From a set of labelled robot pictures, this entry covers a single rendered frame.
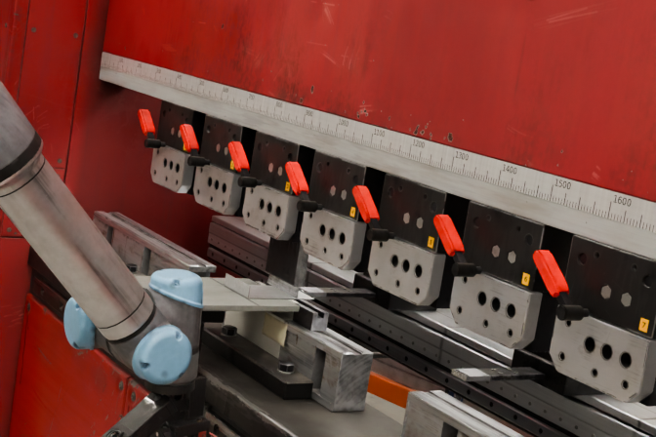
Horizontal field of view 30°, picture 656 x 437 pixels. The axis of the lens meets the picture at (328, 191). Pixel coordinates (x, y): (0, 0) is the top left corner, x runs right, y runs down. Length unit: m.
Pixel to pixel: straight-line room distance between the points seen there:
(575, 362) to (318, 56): 0.74
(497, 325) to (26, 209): 0.60
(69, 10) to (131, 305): 1.34
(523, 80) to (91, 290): 0.60
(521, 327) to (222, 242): 1.36
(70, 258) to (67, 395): 1.13
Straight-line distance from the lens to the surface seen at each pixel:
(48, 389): 2.70
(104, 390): 2.42
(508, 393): 2.00
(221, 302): 1.97
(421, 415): 1.74
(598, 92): 1.48
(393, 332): 2.24
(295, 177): 1.94
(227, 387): 1.97
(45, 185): 1.45
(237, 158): 2.11
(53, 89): 2.78
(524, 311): 1.55
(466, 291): 1.63
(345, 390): 1.92
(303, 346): 2.00
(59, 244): 1.47
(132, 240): 2.61
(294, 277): 2.06
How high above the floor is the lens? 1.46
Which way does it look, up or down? 8 degrees down
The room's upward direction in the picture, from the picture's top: 9 degrees clockwise
